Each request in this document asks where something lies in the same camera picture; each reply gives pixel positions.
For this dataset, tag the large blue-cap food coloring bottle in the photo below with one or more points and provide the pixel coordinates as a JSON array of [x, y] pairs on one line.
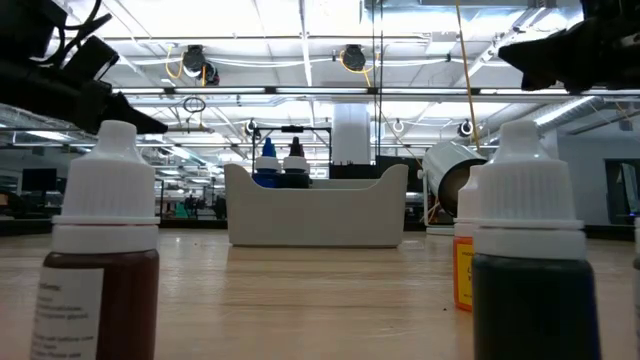
[[268, 165]]

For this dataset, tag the black aluminium table frame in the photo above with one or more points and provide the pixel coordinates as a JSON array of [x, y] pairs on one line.
[[190, 224]]

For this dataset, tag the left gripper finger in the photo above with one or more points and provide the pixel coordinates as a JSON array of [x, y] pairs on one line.
[[132, 117]]

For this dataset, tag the small dark blue dropper bottle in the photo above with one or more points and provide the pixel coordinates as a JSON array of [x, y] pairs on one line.
[[530, 200]]

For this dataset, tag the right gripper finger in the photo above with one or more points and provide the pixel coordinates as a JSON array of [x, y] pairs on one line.
[[537, 60]]

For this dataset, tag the white plastic bin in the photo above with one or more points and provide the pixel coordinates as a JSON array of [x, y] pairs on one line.
[[315, 215]]

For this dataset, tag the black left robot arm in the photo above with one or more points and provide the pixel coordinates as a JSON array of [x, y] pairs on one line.
[[25, 25]]

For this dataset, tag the small brown dropper bottle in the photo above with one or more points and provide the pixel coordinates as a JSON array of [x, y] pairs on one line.
[[107, 200]]

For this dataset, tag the large black-cap food coloring bottle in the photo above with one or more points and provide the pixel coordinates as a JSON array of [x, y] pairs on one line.
[[296, 165]]

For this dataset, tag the white cylinder on stand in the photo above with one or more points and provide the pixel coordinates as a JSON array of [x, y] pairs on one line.
[[445, 165]]

